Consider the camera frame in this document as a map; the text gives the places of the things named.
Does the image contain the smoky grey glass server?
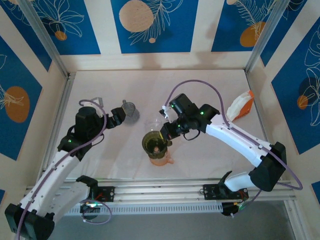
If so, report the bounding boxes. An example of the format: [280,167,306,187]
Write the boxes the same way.
[120,99,141,126]

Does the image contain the dark olive plastic dripper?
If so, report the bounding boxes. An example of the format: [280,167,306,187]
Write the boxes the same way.
[141,131,173,160]

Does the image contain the orange translucent server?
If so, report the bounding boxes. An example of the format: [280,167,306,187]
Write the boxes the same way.
[148,149,175,168]

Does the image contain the orange filter holder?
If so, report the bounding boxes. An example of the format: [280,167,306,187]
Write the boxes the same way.
[233,90,255,122]

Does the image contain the white pouch with orange cap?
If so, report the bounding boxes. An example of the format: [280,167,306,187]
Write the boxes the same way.
[226,91,251,121]

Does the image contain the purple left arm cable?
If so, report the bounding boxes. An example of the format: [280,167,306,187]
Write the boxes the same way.
[14,99,113,240]

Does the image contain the aluminium side rail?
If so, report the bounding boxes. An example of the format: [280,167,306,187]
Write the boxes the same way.
[41,72,76,176]

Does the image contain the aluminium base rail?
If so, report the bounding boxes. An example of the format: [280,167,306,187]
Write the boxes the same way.
[23,178,296,203]

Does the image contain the white slotted cable duct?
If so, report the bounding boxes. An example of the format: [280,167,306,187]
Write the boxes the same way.
[68,202,223,216]

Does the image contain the aluminium frame post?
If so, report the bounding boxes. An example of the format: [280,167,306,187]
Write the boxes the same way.
[244,0,292,73]
[18,0,70,77]

